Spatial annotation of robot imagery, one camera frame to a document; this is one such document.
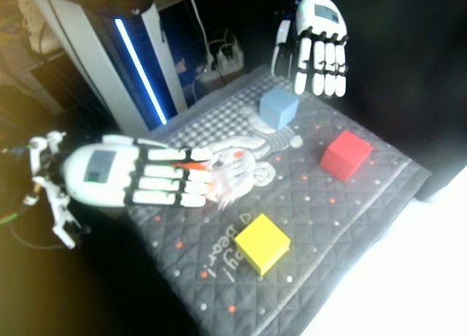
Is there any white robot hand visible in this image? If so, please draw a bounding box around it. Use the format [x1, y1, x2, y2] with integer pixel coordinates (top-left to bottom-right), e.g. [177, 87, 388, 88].
[270, 0, 350, 98]
[61, 134, 215, 209]

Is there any blue cube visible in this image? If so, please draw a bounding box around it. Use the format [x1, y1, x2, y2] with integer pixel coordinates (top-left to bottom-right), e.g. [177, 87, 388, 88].
[258, 85, 300, 131]

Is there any orange foam cube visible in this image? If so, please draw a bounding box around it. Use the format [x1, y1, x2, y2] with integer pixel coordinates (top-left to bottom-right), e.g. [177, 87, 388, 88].
[171, 161, 211, 171]

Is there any red foam cube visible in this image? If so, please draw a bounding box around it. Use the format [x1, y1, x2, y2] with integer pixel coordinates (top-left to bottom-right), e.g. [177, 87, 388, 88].
[320, 130, 374, 183]

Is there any yellow cube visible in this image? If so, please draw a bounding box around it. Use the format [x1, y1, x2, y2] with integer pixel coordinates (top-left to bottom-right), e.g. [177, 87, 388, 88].
[233, 213, 292, 278]

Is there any white power strip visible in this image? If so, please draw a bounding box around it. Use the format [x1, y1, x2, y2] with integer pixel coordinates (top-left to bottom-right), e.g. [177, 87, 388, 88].
[198, 39, 245, 83]

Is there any white cabinet with blue light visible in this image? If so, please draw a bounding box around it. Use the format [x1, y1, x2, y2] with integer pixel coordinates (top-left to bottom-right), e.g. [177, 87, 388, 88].
[27, 0, 189, 132]

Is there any grey quilt with bear print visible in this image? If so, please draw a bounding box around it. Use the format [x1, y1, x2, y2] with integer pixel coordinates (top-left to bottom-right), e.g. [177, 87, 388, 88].
[126, 64, 433, 336]

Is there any white cable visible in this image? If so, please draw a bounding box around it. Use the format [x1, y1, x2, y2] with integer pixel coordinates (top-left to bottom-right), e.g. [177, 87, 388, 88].
[174, 0, 215, 69]

